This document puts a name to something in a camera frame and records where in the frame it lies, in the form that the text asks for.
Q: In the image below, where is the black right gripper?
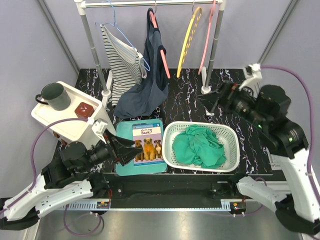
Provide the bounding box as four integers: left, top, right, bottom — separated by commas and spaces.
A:
195, 79, 267, 129

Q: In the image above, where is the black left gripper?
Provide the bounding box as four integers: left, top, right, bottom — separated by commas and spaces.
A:
78, 128, 144, 174

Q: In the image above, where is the green tank top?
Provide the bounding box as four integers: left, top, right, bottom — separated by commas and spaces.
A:
172, 124, 227, 169

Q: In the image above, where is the navy blue tank top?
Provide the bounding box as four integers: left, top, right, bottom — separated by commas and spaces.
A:
113, 8, 168, 119

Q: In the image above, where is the yellow hanger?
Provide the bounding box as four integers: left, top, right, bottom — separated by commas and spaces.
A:
176, 0, 202, 78

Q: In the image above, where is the pink plastic hanger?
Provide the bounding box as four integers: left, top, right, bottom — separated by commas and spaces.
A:
198, 0, 216, 75

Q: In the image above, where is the coral pink hanger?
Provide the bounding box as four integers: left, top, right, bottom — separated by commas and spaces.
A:
149, 11, 171, 79

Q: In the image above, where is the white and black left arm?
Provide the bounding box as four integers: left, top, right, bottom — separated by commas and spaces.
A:
0, 130, 143, 231

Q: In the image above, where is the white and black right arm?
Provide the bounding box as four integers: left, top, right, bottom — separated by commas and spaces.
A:
198, 82, 320, 235

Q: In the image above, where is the striped white tank top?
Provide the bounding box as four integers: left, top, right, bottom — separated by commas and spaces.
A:
100, 24, 147, 107

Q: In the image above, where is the teal tray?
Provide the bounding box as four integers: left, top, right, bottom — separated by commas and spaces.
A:
115, 119, 167, 176

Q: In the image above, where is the dog picture book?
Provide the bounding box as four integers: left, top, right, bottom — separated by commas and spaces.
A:
132, 122, 164, 166

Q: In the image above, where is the white perforated plastic basket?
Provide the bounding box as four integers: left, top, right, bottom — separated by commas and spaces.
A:
162, 121, 240, 173

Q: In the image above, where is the white storage box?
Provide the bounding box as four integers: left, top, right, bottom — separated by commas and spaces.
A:
31, 81, 116, 149

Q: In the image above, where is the dark red cube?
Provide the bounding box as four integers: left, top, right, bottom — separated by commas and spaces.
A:
74, 102, 95, 121

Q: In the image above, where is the dark grey mug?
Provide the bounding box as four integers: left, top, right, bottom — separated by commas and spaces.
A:
35, 82, 71, 111

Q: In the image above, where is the metal clothes rack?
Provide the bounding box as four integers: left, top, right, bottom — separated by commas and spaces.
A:
74, 0, 227, 108

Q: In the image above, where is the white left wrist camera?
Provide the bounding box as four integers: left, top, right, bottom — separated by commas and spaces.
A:
87, 117, 108, 144

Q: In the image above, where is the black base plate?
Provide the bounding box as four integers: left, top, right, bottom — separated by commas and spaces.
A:
104, 173, 243, 210

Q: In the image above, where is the light blue wire hanger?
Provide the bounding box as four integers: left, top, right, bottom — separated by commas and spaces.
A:
95, 0, 151, 72

